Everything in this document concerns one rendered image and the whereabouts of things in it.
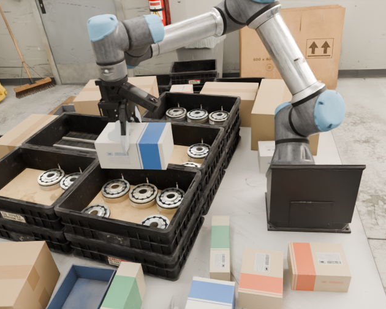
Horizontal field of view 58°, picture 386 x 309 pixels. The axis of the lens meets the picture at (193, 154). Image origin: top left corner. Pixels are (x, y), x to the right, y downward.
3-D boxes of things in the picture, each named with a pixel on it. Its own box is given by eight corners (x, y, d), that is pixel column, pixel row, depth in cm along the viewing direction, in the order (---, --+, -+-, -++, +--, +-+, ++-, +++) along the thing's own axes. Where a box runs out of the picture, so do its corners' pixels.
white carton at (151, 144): (174, 147, 112) (170, 122, 107) (165, 169, 102) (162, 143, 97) (114, 146, 115) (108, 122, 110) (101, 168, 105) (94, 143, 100)
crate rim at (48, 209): (103, 161, 134) (102, 156, 132) (53, 214, 111) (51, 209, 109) (21, 149, 147) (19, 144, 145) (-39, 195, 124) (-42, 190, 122)
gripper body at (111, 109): (111, 110, 105) (102, 72, 98) (138, 110, 104) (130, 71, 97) (102, 123, 99) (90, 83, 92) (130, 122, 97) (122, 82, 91)
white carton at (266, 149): (301, 156, 161) (303, 139, 156) (307, 172, 151) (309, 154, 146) (257, 157, 163) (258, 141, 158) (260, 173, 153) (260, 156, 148)
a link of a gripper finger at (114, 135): (109, 153, 100) (110, 121, 100) (129, 153, 99) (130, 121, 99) (105, 152, 97) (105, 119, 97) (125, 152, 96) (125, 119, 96)
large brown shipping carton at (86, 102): (160, 106, 217) (155, 75, 206) (152, 130, 192) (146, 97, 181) (98, 109, 221) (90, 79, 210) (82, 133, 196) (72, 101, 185)
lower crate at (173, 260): (206, 219, 132) (204, 195, 126) (177, 285, 109) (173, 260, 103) (114, 202, 145) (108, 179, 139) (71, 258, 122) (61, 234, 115)
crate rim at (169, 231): (203, 175, 121) (202, 170, 120) (170, 240, 98) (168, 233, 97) (103, 161, 134) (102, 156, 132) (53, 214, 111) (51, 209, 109)
